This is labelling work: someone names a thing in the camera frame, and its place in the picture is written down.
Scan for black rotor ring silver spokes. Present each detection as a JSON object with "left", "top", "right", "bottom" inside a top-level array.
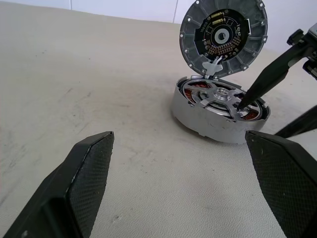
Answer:
[{"left": 182, "top": 81, "right": 267, "bottom": 122}]

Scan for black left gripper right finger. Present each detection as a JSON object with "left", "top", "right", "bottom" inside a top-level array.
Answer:
[{"left": 245, "top": 130, "right": 317, "bottom": 238}]

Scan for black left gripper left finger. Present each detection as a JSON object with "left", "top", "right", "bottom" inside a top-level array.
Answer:
[{"left": 0, "top": 131, "right": 115, "bottom": 238}]

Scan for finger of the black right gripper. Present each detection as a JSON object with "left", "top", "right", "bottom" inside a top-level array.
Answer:
[
  {"left": 274, "top": 105, "right": 317, "bottom": 137},
  {"left": 236, "top": 46, "right": 307, "bottom": 112}
]

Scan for silver round motor housing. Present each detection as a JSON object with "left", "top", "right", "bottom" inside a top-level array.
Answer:
[{"left": 171, "top": 75, "right": 272, "bottom": 145}]

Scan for grey motor cover circuit board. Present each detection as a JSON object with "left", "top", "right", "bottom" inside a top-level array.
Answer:
[{"left": 178, "top": 0, "right": 269, "bottom": 78}]

